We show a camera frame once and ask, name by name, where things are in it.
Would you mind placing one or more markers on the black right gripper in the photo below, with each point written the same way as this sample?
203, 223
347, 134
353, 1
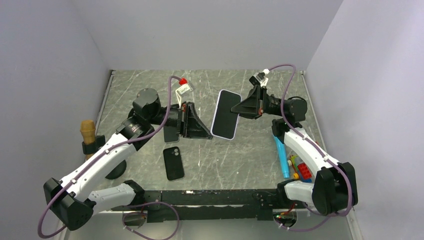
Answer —
249, 108

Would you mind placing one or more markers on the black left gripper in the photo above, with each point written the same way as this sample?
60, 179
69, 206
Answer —
190, 124

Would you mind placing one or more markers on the lilac cased smartphone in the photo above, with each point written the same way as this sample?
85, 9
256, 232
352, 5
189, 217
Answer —
224, 122

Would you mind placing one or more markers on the black phone case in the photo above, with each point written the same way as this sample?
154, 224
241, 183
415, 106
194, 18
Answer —
173, 163

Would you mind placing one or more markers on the black smartphone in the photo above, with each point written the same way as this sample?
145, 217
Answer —
170, 134

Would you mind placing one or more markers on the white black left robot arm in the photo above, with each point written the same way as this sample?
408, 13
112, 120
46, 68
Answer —
73, 198

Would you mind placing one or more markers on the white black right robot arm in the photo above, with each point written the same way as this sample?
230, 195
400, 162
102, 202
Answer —
333, 188

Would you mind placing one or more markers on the blue toy microphone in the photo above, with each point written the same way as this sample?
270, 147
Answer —
281, 151

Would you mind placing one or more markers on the colourful toy piece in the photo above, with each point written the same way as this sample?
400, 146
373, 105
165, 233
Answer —
291, 163

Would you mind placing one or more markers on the red blue toy bricks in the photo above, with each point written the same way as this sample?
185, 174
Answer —
304, 173

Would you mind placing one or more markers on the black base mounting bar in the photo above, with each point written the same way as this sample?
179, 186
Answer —
259, 204

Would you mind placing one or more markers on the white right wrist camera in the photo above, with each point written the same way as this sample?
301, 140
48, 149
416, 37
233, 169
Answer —
260, 78

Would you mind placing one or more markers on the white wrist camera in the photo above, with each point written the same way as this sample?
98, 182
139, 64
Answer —
184, 87
260, 78

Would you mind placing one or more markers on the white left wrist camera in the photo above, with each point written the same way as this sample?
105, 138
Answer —
184, 87

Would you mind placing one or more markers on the aluminium table edge rail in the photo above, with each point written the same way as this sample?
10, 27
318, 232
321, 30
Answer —
105, 96

